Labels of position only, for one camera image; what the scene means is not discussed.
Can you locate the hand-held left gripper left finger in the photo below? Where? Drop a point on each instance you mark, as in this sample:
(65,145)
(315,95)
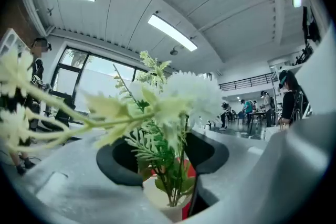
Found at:
(78,178)

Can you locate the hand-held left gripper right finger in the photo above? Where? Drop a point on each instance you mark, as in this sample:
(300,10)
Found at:
(231,165)

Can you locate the white vase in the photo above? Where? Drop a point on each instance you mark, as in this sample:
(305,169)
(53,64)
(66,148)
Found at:
(173,213)

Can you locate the pink flower bouquet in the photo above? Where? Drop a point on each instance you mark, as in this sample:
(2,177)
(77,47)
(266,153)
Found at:
(194,91)

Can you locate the red tablecloth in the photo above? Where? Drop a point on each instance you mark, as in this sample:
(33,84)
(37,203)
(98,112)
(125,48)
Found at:
(190,169)

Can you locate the black office chair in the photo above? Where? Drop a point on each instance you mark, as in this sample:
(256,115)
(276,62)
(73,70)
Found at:
(63,115)

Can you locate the black balcony railing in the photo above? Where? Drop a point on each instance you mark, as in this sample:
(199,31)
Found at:
(246,82)

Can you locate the large window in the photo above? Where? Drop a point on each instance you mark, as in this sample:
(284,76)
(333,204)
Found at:
(105,70)

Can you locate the person's beige shirt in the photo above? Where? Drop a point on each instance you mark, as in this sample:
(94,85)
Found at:
(315,86)

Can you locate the white cubby shelf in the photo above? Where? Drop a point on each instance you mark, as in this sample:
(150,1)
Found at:
(11,39)

